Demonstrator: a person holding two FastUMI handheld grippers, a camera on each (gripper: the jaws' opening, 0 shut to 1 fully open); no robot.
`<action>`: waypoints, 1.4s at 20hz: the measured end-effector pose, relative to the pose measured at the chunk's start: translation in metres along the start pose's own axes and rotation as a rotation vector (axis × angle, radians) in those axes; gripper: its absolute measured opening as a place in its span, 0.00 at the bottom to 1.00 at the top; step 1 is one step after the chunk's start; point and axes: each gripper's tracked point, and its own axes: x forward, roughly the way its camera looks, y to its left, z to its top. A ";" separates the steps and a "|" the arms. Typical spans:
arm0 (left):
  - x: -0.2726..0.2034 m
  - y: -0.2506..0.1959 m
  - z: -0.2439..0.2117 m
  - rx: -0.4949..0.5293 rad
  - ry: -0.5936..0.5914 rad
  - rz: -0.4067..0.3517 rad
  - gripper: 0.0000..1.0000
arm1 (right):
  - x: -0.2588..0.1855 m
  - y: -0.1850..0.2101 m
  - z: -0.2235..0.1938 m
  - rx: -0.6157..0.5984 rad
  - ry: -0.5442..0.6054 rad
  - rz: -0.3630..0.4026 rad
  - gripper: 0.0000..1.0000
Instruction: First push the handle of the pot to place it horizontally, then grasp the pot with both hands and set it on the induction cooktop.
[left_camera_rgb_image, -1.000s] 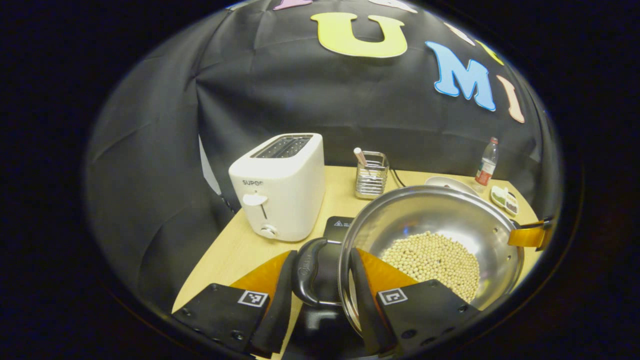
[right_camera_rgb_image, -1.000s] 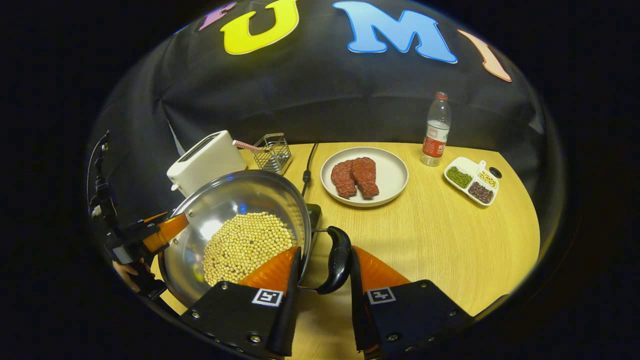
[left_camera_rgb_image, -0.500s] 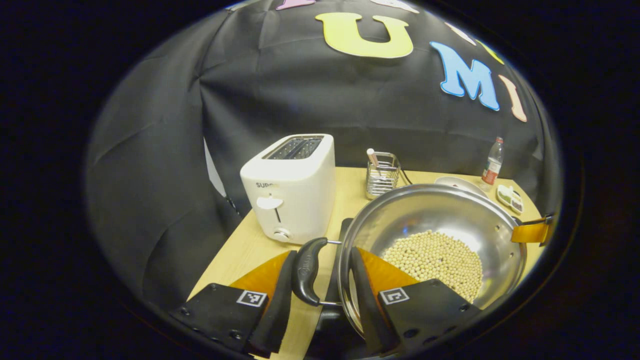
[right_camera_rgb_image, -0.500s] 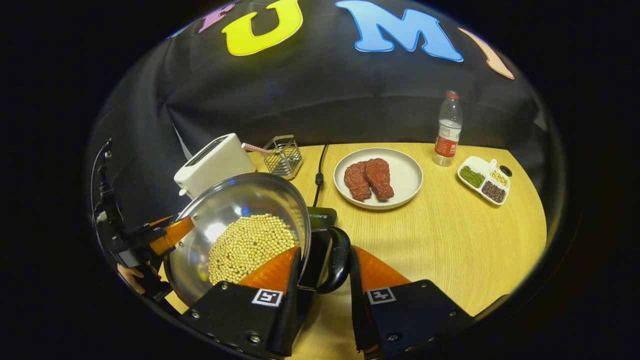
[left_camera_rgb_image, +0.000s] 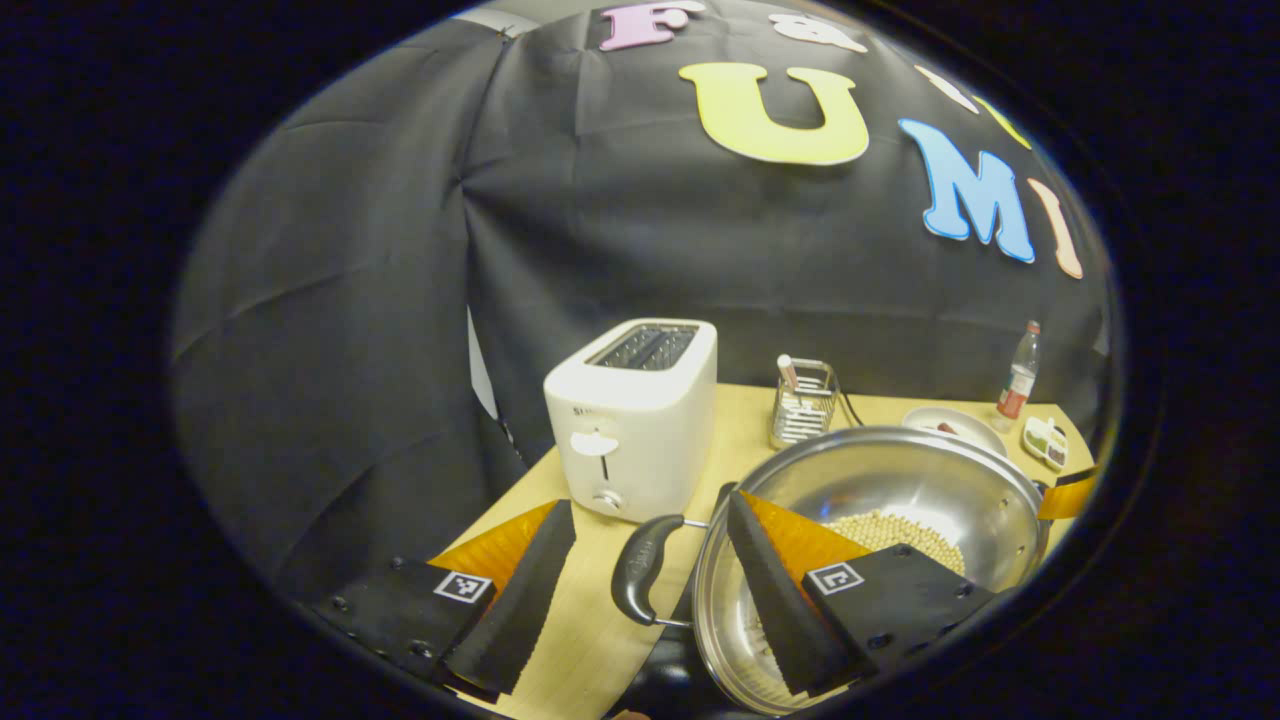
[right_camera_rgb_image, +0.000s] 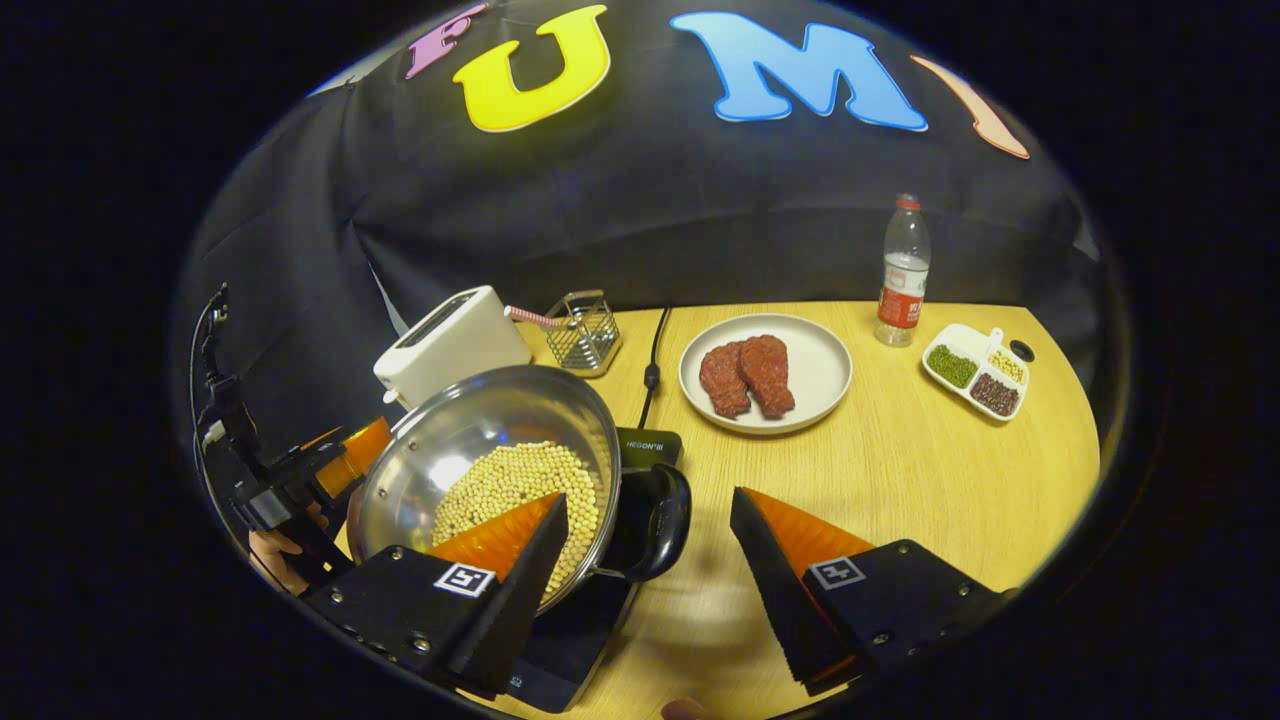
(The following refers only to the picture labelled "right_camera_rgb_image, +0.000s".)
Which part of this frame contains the pile of dark red beans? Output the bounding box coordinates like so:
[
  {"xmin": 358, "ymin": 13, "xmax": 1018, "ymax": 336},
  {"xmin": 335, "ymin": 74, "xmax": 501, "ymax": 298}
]
[{"xmin": 969, "ymin": 373, "xmax": 1021, "ymax": 417}]

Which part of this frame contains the white divided dish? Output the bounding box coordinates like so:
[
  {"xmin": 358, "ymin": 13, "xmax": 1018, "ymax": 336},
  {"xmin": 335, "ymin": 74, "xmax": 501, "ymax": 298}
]
[{"xmin": 921, "ymin": 322, "xmax": 1031, "ymax": 422}]

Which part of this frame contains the clear water bottle red label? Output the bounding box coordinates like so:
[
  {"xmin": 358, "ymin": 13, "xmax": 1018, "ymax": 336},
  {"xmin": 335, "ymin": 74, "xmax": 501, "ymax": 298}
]
[{"xmin": 874, "ymin": 193, "xmax": 932, "ymax": 348}]

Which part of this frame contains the steel pot with black handles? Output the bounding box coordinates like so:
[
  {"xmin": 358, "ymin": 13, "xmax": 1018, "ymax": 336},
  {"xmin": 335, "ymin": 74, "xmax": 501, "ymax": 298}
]
[{"xmin": 345, "ymin": 364, "xmax": 693, "ymax": 616}]

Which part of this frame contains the black induction cooktop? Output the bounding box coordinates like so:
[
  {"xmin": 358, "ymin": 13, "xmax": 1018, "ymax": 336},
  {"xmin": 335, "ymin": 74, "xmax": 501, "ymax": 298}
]
[{"xmin": 510, "ymin": 427, "xmax": 686, "ymax": 713}]

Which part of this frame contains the raw red meat piece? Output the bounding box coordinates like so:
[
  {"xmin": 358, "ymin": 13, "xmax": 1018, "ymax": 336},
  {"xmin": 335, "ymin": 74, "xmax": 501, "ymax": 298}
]
[
  {"xmin": 738, "ymin": 334, "xmax": 797, "ymax": 418},
  {"xmin": 699, "ymin": 341, "xmax": 753, "ymax": 419}
]

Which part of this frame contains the metal wire basket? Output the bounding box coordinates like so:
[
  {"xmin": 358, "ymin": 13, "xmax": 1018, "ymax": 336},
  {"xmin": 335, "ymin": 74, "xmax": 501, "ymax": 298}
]
[{"xmin": 545, "ymin": 290, "xmax": 623, "ymax": 378}]

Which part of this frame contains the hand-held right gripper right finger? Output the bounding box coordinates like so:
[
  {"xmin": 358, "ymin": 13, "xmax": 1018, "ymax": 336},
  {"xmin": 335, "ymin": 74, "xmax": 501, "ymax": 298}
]
[{"xmin": 728, "ymin": 486, "xmax": 1016, "ymax": 698}]

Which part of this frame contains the black power cable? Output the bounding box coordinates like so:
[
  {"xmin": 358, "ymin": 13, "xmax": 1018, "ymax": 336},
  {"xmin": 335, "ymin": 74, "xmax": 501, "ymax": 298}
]
[{"xmin": 636, "ymin": 305, "xmax": 673, "ymax": 431}]

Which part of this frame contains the pile of green mung beans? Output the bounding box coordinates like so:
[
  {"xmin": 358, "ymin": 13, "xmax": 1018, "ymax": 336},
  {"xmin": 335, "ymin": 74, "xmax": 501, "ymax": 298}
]
[{"xmin": 927, "ymin": 345, "xmax": 979, "ymax": 389}]

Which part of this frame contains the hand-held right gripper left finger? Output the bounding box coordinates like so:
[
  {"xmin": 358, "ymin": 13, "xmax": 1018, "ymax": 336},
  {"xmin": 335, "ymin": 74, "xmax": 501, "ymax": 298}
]
[{"xmin": 300, "ymin": 492, "xmax": 571, "ymax": 701}]

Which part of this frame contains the pile of yellow soybeans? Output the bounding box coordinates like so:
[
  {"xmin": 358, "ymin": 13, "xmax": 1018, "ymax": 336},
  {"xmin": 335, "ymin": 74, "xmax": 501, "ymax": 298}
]
[{"xmin": 432, "ymin": 441, "xmax": 601, "ymax": 601}]

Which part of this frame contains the black backdrop cloth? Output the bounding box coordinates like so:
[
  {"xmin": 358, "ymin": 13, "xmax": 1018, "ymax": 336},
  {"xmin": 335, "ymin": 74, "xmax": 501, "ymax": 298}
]
[{"xmin": 175, "ymin": 0, "xmax": 1126, "ymax": 471}]

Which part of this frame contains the round white plate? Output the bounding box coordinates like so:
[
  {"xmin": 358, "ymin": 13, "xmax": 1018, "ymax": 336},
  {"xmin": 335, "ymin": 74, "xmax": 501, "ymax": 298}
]
[{"xmin": 678, "ymin": 313, "xmax": 854, "ymax": 435}]

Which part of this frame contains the white toaster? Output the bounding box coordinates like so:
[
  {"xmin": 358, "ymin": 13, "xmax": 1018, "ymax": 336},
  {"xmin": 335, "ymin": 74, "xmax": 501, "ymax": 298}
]
[{"xmin": 373, "ymin": 285, "xmax": 534, "ymax": 411}]

